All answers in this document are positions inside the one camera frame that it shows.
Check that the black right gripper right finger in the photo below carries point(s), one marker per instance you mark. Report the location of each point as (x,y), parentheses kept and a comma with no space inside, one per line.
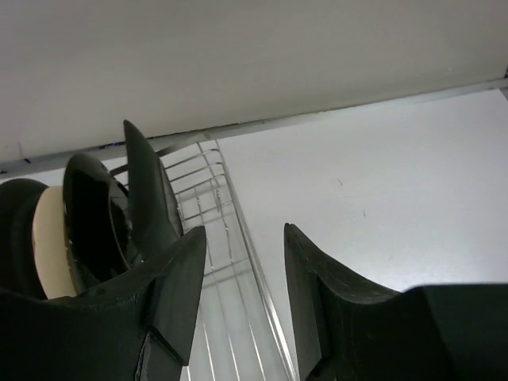
(335,314)

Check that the silver wire dish rack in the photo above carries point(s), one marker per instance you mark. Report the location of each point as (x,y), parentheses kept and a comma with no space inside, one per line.
(238,334)

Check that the mirrored rim cream plate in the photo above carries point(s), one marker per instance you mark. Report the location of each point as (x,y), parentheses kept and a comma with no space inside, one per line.
(95,218)

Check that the black square floral plate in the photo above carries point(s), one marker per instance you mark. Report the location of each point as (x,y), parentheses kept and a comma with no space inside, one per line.
(153,208)

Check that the grey reindeer snowflake plate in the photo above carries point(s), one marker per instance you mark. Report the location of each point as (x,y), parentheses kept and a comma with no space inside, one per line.
(49,237)

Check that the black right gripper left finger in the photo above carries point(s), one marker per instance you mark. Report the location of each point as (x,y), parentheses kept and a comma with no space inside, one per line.
(137,326)

